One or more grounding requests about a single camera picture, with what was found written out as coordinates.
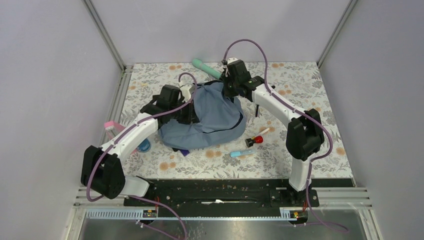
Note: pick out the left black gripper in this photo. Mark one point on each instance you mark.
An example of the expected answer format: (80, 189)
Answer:
(192, 117)

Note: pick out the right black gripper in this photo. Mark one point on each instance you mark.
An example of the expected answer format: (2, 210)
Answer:
(227, 93)

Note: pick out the blue grey backpack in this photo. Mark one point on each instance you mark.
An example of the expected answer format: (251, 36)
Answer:
(221, 120)

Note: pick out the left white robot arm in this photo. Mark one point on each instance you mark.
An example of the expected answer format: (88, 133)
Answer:
(102, 171)

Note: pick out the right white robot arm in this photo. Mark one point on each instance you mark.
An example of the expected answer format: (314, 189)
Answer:
(304, 136)

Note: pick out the purple toy brick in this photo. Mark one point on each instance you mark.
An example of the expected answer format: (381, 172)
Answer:
(184, 152)

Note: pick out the mint green tube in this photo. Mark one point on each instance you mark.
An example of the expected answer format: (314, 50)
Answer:
(197, 63)

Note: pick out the white orange pen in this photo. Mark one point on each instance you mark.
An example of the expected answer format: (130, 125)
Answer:
(261, 133)

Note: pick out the red black button toy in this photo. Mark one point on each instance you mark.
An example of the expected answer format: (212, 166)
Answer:
(250, 142)

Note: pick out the light blue marker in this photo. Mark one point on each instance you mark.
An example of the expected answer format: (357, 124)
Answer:
(240, 153)

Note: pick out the floral table mat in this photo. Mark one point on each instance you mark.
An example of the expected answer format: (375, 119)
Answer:
(298, 82)

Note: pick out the pink metronome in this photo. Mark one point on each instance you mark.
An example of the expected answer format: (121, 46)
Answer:
(112, 130)

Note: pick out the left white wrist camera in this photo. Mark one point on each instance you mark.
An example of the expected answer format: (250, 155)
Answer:
(187, 91)

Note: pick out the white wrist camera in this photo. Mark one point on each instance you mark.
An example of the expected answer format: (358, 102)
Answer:
(187, 91)
(230, 60)

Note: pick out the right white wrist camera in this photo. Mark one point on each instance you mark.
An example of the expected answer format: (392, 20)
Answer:
(230, 60)

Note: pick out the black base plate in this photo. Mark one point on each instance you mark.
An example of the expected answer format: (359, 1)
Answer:
(236, 197)

